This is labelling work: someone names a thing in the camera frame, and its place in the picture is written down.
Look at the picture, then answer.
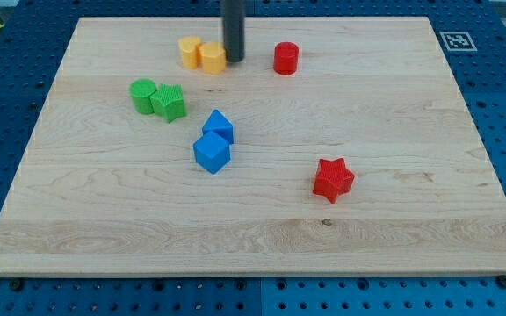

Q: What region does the blue cube block front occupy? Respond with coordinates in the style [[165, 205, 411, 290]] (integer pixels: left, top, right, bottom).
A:
[[193, 132, 231, 174]]

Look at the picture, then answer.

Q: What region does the blue cube block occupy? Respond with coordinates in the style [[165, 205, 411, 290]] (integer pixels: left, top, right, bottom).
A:
[[193, 132, 231, 174], [202, 109, 235, 145]]

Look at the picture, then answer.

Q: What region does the blue cube block rear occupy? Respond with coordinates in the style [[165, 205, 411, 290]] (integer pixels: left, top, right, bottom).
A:
[[202, 109, 235, 145]]

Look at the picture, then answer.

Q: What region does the red star block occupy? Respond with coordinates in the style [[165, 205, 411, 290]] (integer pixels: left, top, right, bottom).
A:
[[312, 158, 356, 204]]

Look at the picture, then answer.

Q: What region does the light wooden board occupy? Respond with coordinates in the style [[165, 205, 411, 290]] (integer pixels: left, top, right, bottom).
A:
[[0, 17, 506, 278]]

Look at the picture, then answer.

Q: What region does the green star block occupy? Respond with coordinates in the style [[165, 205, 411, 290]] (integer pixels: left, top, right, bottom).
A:
[[150, 84, 187, 123]]

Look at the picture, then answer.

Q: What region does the red cylinder block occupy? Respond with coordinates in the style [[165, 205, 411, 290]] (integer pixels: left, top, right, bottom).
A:
[[273, 41, 300, 75]]

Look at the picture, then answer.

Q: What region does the yellow hexagon block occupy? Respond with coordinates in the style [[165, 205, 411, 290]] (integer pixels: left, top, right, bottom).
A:
[[199, 41, 226, 75]]

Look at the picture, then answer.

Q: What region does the yellow cylinder block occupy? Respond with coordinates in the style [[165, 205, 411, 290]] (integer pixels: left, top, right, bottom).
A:
[[178, 36, 202, 69]]

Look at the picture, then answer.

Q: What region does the green cylinder block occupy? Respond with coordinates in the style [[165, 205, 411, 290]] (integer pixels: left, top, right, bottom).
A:
[[128, 78, 156, 114]]

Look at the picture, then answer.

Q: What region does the dark grey cylindrical pointer rod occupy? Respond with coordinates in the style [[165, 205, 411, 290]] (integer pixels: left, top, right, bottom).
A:
[[220, 0, 246, 63]]

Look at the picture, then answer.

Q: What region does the white fiducial marker tag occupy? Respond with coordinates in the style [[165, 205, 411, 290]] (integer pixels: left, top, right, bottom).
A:
[[439, 31, 477, 52]]

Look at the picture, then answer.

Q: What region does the black bolt left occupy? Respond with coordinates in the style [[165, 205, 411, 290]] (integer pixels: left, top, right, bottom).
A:
[[8, 278, 24, 292]]

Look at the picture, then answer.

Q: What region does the black bolt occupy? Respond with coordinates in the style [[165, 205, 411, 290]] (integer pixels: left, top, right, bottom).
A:
[[495, 275, 506, 289], [8, 278, 24, 292]]

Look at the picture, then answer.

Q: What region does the black bolt right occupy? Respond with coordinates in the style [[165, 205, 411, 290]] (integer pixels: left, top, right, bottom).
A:
[[495, 275, 506, 289]]

